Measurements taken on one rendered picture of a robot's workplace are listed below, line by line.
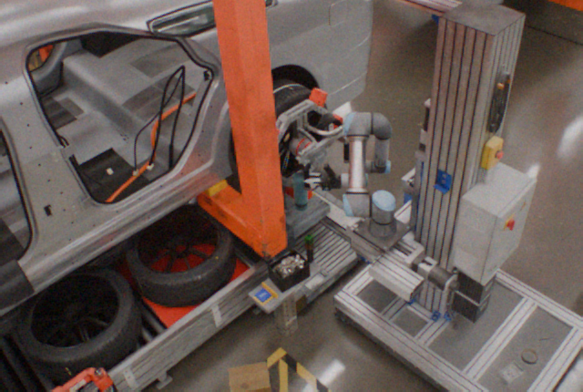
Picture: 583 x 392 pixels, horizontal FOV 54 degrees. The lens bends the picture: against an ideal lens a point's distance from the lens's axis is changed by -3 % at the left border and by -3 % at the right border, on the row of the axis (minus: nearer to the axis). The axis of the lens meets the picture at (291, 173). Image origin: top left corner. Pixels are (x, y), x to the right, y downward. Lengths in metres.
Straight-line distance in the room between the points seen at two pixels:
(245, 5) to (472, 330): 2.20
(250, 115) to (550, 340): 2.10
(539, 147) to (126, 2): 3.56
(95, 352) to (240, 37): 1.79
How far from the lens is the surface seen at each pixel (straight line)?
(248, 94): 2.66
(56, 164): 2.95
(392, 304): 3.57
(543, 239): 4.43
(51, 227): 3.12
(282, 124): 3.40
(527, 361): 3.50
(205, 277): 3.44
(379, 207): 2.96
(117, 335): 3.31
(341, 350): 3.65
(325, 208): 4.19
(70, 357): 3.31
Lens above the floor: 3.09
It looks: 41 degrees down
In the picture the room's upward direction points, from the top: 4 degrees counter-clockwise
